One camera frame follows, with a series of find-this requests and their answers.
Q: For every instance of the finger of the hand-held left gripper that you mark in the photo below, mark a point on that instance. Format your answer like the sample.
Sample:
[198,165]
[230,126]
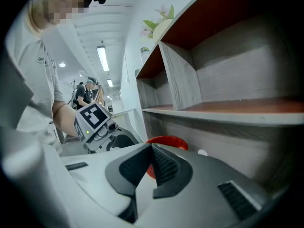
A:
[120,142]
[127,134]

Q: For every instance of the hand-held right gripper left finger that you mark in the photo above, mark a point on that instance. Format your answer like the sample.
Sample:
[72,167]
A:
[95,174]

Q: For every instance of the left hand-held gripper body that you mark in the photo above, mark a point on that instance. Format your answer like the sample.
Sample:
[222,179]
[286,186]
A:
[92,114]

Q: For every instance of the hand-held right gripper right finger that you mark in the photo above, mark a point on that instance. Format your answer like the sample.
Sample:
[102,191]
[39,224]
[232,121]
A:
[202,174]

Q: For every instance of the person's left forearm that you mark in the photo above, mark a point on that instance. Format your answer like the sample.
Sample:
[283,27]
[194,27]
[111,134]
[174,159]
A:
[65,120]

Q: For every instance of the staircase with wooden railing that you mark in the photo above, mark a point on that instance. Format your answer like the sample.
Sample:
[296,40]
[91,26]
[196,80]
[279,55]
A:
[99,96]

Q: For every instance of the white round sticker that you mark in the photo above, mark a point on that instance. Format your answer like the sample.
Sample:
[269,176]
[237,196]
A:
[202,152]

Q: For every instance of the long ceiling light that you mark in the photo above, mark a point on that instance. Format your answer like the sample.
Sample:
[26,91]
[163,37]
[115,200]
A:
[110,82]
[102,58]

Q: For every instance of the red and cream bucket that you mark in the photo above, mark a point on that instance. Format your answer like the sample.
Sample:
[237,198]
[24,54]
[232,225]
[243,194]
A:
[171,141]

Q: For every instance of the round ceiling light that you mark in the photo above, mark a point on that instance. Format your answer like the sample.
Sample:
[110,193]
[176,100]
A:
[62,64]

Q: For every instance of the person's grey t-shirt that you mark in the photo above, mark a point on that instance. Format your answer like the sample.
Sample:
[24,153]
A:
[35,91]

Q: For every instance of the clear water bottle green band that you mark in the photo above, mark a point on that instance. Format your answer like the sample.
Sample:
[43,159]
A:
[144,56]

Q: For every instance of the grey wooden shelf unit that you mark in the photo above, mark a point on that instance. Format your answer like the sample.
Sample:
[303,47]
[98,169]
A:
[237,75]

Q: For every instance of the flowering plant in cream pot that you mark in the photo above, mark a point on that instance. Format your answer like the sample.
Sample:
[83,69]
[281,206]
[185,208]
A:
[161,27]

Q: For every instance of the person's head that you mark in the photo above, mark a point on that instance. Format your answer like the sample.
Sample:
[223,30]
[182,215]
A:
[47,11]

